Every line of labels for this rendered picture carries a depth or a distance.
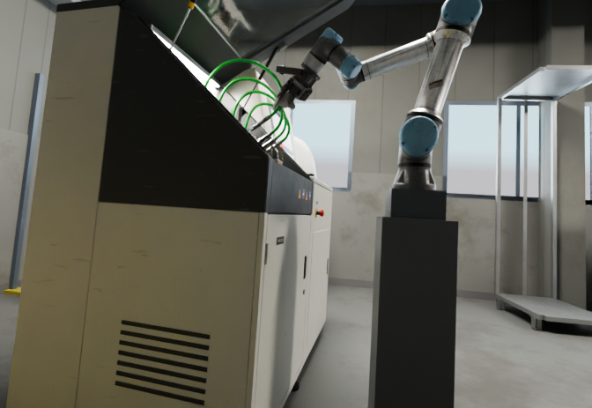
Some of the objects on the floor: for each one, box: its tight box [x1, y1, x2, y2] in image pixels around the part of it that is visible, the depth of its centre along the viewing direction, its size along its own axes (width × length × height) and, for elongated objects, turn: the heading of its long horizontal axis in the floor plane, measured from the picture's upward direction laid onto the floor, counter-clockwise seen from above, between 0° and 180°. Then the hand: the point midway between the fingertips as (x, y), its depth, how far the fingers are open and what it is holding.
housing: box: [6, 0, 123, 408], centre depth 178 cm, size 140×28×150 cm
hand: (277, 106), depth 133 cm, fingers open, 4 cm apart
